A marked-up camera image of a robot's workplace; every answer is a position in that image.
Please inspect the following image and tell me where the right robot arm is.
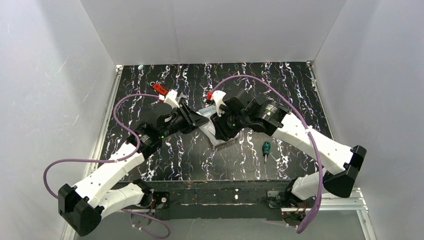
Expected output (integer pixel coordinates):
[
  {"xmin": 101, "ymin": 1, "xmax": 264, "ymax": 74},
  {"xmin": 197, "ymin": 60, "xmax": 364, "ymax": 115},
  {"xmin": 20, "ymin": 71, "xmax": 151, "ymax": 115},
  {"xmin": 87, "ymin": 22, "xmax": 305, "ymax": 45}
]
[{"xmin": 207, "ymin": 89, "xmax": 367, "ymax": 200}]

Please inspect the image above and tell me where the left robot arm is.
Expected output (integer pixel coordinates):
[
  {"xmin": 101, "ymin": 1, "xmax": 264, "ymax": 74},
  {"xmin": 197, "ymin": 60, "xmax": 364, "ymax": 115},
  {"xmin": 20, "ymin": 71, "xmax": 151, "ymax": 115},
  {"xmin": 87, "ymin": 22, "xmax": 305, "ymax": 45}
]
[{"xmin": 57, "ymin": 103, "xmax": 210, "ymax": 237}]

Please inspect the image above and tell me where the clear plastic screw box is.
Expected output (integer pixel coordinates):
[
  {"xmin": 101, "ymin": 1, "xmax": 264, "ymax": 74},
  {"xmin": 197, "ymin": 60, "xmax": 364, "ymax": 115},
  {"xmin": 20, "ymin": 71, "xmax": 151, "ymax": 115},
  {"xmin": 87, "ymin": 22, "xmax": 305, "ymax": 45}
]
[{"xmin": 197, "ymin": 105, "xmax": 241, "ymax": 147}]

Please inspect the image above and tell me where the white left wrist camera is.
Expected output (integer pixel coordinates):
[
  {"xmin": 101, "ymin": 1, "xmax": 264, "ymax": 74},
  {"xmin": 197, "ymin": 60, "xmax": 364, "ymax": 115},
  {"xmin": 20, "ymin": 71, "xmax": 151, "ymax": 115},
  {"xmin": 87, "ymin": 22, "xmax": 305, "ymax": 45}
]
[{"xmin": 158, "ymin": 89, "xmax": 180, "ymax": 109}]

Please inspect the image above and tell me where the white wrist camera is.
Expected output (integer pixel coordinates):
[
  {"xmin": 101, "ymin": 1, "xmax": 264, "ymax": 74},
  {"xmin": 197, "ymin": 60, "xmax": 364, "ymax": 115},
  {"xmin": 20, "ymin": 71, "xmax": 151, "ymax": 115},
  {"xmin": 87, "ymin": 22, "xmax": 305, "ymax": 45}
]
[
  {"xmin": 158, "ymin": 89, "xmax": 180, "ymax": 109},
  {"xmin": 207, "ymin": 90, "xmax": 228, "ymax": 117}
]

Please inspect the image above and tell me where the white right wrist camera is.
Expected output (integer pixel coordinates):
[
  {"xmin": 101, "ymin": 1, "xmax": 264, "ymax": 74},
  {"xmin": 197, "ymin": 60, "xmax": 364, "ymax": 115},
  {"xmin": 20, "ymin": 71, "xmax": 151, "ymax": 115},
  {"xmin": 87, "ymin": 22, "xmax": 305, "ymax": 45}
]
[{"xmin": 207, "ymin": 90, "xmax": 228, "ymax": 117}]

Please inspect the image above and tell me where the red handled adjustable wrench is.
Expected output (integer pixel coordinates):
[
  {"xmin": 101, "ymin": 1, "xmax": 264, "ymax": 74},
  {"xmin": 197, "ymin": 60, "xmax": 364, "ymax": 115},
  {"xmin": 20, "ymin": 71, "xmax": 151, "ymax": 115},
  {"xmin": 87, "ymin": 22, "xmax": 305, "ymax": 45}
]
[{"xmin": 149, "ymin": 81, "xmax": 170, "ymax": 97}]

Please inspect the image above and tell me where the green handled screwdriver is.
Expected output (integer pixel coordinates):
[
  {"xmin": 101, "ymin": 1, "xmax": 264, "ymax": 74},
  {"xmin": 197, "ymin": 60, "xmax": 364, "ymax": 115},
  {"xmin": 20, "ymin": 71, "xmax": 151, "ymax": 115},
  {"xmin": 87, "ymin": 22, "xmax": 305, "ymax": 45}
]
[{"xmin": 262, "ymin": 141, "xmax": 271, "ymax": 164}]

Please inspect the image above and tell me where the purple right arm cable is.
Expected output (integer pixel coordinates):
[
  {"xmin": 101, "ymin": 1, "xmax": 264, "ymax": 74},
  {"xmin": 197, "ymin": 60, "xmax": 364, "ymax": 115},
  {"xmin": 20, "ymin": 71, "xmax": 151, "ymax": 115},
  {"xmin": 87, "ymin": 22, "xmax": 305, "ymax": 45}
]
[{"xmin": 210, "ymin": 74, "xmax": 324, "ymax": 235}]

